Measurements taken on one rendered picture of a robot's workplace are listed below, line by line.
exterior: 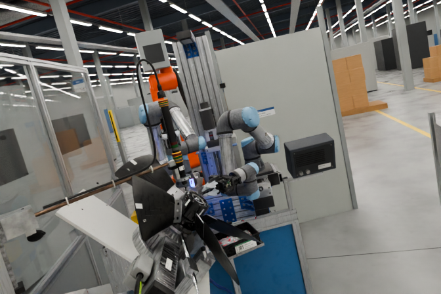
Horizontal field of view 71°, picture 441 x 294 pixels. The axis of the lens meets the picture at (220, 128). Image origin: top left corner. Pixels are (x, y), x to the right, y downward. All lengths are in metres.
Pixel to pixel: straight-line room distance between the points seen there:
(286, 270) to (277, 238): 0.22
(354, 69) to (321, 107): 6.00
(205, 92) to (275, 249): 1.14
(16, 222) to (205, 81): 1.49
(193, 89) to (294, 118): 1.42
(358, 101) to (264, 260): 7.81
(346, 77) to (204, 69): 7.37
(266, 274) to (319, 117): 1.86
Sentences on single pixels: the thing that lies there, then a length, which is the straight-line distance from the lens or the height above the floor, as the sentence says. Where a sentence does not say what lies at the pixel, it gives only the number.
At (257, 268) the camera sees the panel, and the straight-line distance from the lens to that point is 2.05.
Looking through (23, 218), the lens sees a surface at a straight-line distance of 1.20.
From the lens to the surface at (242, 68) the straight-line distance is 3.18.
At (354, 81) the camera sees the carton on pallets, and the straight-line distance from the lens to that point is 9.36.
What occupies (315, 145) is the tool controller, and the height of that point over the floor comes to 1.22.
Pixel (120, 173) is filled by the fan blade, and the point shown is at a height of 1.40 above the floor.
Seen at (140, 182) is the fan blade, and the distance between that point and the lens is 1.13.
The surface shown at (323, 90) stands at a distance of 3.40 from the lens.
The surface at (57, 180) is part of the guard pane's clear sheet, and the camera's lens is 1.95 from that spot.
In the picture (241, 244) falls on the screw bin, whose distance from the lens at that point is 1.69.
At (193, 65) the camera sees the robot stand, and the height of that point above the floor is 1.84.
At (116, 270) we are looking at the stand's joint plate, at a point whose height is 1.05.
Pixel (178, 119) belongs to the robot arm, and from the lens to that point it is 1.82.
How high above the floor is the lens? 1.67
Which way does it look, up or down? 8 degrees down
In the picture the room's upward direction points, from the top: 13 degrees counter-clockwise
